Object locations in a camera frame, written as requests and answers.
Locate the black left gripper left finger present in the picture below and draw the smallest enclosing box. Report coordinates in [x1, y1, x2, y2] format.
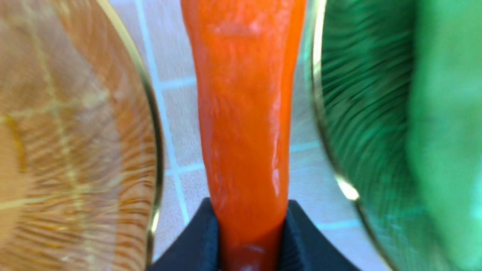
[147, 198, 220, 271]

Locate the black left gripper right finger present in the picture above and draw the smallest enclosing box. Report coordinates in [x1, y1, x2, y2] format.
[281, 199, 359, 271]

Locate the orange toy carrot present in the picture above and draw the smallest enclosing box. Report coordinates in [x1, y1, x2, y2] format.
[180, 0, 307, 271]

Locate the amber plastic plate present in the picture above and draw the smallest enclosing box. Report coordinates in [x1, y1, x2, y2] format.
[1, 0, 163, 271]

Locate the green toy gourd left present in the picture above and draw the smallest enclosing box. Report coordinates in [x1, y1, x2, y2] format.
[407, 0, 482, 271]

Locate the green plastic plate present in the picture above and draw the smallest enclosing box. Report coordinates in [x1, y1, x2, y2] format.
[311, 0, 464, 271]

